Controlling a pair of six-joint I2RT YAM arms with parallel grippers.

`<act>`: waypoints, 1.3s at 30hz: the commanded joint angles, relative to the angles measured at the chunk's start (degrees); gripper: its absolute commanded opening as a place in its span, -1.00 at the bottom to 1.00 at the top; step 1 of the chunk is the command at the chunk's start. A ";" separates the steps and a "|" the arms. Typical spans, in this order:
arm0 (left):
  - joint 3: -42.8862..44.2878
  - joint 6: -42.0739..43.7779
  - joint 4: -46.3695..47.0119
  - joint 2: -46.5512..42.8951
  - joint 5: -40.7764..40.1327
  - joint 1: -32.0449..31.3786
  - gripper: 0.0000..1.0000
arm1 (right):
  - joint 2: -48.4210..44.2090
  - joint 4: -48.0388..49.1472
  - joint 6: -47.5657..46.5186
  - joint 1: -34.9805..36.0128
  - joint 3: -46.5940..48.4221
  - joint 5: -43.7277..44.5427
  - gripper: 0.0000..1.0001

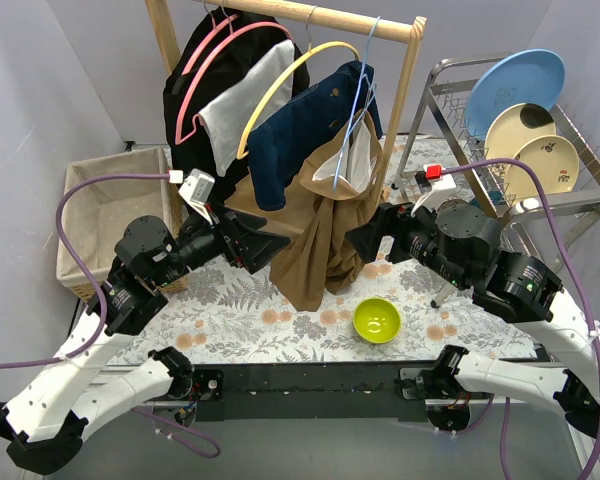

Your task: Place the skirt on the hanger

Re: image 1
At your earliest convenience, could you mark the brown skirt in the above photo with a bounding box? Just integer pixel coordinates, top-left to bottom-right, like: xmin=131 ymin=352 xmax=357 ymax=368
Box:
xmin=226 ymin=111 xmax=388 ymax=312

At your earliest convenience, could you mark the yellow hanger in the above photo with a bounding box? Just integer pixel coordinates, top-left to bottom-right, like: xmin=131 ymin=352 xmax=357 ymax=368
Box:
xmin=236 ymin=6 xmax=360 ymax=160

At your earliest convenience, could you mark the navy blue denim garment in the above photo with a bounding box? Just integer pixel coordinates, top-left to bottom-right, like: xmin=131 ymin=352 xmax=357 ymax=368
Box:
xmin=247 ymin=60 xmax=383 ymax=211

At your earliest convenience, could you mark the pink hanger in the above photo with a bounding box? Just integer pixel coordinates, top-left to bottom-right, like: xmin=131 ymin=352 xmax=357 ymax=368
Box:
xmin=163 ymin=8 xmax=292 ymax=145

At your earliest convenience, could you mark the blue wire hanger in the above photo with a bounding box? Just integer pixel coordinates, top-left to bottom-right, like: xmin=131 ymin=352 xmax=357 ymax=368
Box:
xmin=332 ymin=16 xmax=381 ymax=192

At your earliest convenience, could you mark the black garment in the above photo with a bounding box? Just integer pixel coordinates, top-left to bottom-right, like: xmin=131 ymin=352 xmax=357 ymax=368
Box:
xmin=163 ymin=8 xmax=310 ymax=202

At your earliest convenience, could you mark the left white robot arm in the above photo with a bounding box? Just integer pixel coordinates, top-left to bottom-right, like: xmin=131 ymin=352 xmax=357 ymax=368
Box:
xmin=0 ymin=209 xmax=290 ymax=476

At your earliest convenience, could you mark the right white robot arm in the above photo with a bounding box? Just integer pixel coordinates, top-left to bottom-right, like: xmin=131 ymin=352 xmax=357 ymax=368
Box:
xmin=345 ymin=203 xmax=600 ymax=437

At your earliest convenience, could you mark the floral tablecloth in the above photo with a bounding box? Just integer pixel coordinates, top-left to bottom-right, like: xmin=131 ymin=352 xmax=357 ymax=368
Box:
xmin=109 ymin=238 xmax=537 ymax=366

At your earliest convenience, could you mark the green bowl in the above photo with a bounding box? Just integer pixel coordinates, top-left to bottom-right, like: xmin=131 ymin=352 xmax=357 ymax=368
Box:
xmin=352 ymin=298 xmax=402 ymax=344

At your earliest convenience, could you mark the white cloth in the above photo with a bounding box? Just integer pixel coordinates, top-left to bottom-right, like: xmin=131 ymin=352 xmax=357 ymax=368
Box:
xmin=199 ymin=39 xmax=295 ymax=177

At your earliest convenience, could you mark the cream plate with black spot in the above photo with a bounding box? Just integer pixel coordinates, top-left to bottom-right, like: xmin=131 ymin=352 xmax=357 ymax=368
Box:
xmin=484 ymin=103 xmax=557 ymax=159

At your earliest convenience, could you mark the wicker laundry basket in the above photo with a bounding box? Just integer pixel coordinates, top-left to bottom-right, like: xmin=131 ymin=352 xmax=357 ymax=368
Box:
xmin=62 ymin=147 xmax=185 ymax=283

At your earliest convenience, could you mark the metal dish rack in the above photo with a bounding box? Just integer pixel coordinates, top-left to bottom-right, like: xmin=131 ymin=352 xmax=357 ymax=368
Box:
xmin=392 ymin=53 xmax=600 ymax=255

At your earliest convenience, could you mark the cream plate with flower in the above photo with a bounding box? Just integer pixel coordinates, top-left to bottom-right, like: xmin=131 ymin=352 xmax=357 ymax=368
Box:
xmin=504 ymin=135 xmax=580 ymax=201

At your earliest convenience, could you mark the blue plate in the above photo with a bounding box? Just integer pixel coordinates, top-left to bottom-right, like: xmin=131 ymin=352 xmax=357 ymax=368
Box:
xmin=464 ymin=49 xmax=566 ymax=139

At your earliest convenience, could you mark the wooden clothes rack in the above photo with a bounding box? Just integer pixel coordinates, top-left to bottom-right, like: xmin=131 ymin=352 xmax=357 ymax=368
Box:
xmin=144 ymin=0 xmax=427 ymax=241

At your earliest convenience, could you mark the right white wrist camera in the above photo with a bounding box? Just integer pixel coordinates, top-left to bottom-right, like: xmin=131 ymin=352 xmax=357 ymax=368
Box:
xmin=411 ymin=164 xmax=456 ymax=217

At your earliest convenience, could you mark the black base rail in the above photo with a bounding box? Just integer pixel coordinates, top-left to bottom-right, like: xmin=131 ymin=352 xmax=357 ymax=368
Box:
xmin=134 ymin=359 xmax=481 ymax=434

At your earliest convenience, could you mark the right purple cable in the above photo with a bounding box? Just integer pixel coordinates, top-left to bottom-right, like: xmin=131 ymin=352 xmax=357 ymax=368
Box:
xmin=429 ymin=158 xmax=600 ymax=480

